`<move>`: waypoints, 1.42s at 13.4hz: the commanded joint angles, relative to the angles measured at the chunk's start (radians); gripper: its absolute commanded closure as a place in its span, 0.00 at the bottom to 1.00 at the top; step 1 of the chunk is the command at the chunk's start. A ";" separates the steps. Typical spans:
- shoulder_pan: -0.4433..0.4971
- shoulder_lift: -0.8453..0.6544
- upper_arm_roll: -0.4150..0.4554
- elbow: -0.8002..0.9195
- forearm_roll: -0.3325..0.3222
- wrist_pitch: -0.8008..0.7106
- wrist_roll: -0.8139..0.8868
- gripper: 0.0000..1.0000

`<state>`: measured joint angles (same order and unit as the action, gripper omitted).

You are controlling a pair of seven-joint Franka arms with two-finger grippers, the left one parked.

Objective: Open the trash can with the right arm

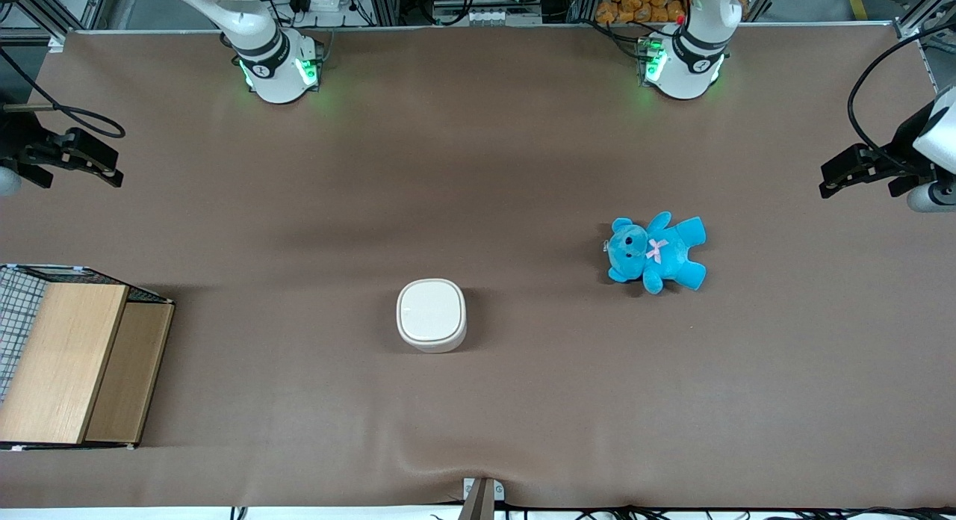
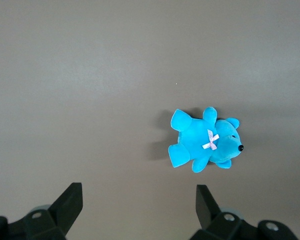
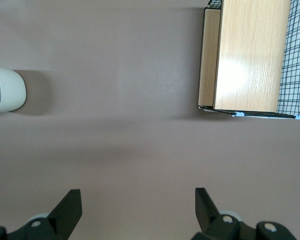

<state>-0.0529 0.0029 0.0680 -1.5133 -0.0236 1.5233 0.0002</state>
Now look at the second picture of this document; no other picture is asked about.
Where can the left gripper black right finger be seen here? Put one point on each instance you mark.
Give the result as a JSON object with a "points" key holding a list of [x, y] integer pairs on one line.
{"points": [[206, 207]]}

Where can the blue teddy bear plush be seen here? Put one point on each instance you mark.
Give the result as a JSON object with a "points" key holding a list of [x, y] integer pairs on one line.
{"points": [[195, 140]]}

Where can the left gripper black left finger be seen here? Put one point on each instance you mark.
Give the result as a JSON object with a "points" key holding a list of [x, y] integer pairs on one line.
{"points": [[62, 210]]}

